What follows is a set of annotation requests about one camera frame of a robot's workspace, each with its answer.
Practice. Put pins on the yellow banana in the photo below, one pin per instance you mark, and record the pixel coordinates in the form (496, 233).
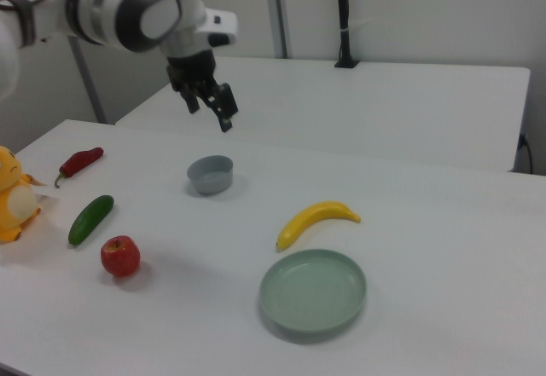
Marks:
(311, 218)

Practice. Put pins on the black pole with base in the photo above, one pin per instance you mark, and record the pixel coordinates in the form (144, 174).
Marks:
(343, 18)

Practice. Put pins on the green cucumber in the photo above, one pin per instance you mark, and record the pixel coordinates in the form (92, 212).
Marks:
(90, 220)

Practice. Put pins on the yellow plush toy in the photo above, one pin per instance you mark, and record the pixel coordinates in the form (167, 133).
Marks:
(13, 205)

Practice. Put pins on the red chili pepper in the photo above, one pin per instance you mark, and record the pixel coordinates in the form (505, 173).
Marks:
(79, 162)

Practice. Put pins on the red apple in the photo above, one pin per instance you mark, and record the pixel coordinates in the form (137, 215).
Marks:
(120, 257)

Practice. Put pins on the grey bowl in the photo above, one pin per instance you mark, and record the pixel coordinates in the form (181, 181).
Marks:
(210, 175)

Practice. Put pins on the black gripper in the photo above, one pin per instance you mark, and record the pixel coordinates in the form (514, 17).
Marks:
(192, 71)

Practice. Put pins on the grey metal partition post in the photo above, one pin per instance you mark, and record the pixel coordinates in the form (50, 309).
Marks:
(87, 82)
(277, 9)

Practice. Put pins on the white side table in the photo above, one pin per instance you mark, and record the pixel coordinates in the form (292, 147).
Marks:
(362, 111)

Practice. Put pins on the paper plush toy tag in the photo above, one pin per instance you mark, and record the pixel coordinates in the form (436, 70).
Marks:
(44, 197)

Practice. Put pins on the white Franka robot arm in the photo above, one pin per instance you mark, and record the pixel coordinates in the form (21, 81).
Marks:
(106, 5)

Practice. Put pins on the pale green plate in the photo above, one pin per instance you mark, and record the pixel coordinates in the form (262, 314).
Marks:
(313, 290)

